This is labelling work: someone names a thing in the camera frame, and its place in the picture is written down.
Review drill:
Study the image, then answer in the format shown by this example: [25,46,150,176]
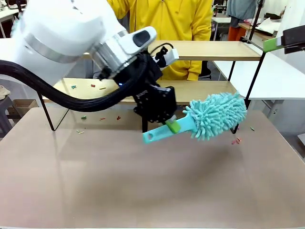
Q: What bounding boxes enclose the person in yellow hoodie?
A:
[106,0,214,81]

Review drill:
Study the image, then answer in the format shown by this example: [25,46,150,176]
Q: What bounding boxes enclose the brown cardboard box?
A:
[12,99,39,115]

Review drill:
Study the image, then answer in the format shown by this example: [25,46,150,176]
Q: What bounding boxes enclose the grey stool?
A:
[0,94,15,138]

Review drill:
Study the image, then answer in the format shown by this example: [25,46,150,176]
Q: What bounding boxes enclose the white paper sheet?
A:
[255,17,283,32]

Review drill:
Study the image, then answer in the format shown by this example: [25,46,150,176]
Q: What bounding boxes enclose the black braided cable sleeve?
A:
[0,59,150,114]

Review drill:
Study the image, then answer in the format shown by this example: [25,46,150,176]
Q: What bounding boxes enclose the white background desk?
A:
[0,8,20,39]

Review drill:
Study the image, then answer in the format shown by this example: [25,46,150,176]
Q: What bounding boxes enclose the black stand pole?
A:
[248,0,264,44]

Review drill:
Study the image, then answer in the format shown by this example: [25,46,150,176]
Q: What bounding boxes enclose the grey background table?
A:
[210,16,232,42]

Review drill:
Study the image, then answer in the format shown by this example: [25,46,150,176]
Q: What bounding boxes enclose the teal microfibre duster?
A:
[142,91,248,146]

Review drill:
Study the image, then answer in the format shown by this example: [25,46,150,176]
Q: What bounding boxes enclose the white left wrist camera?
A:
[153,46,180,70]

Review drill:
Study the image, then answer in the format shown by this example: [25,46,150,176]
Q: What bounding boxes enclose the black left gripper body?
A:
[133,82,178,125]

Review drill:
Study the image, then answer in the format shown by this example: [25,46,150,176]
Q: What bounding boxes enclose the orange trousers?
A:
[228,25,243,42]

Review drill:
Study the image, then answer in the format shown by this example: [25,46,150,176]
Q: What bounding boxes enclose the wooden background desk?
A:
[238,22,275,44]

